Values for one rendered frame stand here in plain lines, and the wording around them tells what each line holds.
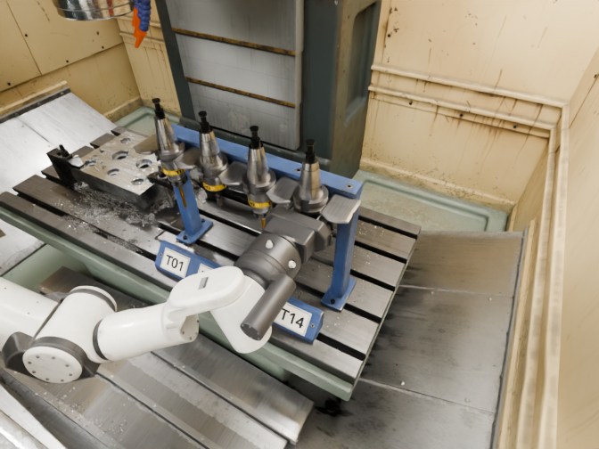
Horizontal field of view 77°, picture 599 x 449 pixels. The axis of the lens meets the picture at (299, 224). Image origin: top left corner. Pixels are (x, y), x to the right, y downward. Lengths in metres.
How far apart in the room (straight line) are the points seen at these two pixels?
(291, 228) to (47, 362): 0.39
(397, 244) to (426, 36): 0.75
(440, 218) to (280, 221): 1.11
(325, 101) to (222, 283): 0.87
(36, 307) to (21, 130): 1.42
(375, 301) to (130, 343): 0.55
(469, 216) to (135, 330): 1.41
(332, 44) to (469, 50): 0.49
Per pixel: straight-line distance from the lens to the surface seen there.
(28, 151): 1.95
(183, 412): 1.01
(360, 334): 0.88
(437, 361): 1.01
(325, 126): 1.32
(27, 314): 0.68
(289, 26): 1.20
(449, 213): 1.71
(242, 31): 1.30
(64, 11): 0.95
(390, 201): 1.69
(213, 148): 0.74
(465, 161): 1.65
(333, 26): 1.19
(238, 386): 1.00
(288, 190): 0.70
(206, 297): 0.52
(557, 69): 1.49
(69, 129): 2.03
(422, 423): 0.94
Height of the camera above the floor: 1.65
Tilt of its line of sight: 44 degrees down
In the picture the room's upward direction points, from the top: straight up
